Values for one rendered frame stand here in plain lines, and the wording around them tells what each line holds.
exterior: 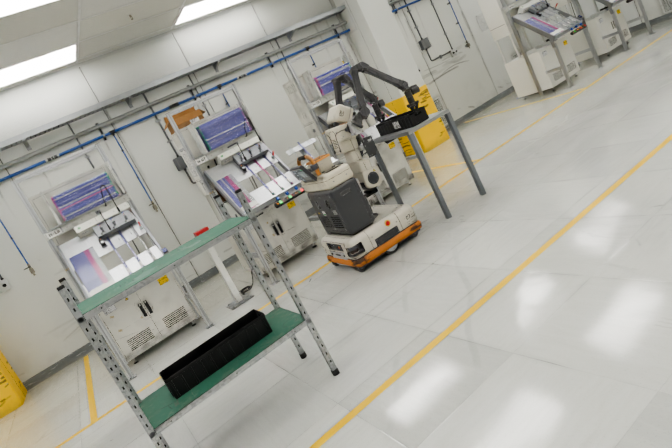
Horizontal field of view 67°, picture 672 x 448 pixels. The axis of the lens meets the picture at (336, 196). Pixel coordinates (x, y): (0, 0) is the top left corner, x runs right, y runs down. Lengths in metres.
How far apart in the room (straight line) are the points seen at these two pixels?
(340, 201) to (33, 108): 4.01
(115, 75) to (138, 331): 3.23
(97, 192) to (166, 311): 1.24
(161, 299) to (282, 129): 3.19
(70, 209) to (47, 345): 2.09
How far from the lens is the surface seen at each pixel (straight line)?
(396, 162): 6.00
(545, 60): 8.09
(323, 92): 5.84
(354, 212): 3.96
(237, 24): 7.39
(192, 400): 2.61
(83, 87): 6.78
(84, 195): 5.06
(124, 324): 4.99
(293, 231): 5.32
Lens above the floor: 1.27
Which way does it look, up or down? 9 degrees down
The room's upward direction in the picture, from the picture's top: 27 degrees counter-clockwise
